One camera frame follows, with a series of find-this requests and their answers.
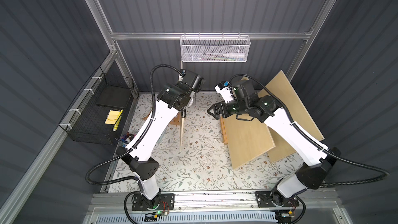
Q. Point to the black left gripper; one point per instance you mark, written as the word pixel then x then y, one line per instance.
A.
pixel 183 110

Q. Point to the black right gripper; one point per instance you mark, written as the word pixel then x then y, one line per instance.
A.
pixel 220 110

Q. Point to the wooden easel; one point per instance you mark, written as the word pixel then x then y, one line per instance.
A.
pixel 175 121
pixel 223 131

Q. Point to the large plywood board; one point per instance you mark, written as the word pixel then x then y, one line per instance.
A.
pixel 281 87

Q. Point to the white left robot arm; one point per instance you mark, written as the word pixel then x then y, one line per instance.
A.
pixel 172 99

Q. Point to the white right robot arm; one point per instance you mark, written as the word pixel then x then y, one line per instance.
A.
pixel 279 108

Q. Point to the white tube in basket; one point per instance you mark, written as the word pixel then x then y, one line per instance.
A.
pixel 234 56

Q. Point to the black tray in basket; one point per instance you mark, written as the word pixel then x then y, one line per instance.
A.
pixel 115 97

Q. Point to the yellow sticky note pad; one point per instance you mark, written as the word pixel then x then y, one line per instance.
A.
pixel 113 116

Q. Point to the pink cup with markers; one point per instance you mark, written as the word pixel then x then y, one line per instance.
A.
pixel 127 138

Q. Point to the white wire mesh basket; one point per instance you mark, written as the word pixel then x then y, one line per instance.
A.
pixel 209 49

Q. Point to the black wire wall basket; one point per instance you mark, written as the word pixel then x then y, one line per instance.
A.
pixel 85 121

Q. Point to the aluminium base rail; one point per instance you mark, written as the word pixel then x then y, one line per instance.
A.
pixel 216 200

